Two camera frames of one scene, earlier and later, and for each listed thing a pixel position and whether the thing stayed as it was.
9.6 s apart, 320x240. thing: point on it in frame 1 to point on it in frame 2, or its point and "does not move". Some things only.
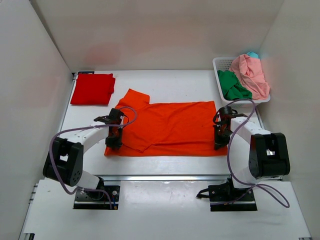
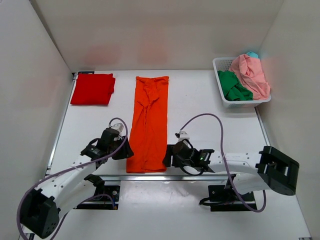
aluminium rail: [166, 177] does not move
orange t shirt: [172, 129] to [148, 134]
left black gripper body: [115, 138] to [115, 146]
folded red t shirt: [93, 89] does not move
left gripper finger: [115, 147] to [125, 151]
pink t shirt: [250, 72] does not move
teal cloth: [253, 55] does not move
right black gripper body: [221, 135] to [177, 162]
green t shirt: [231, 88] does not move
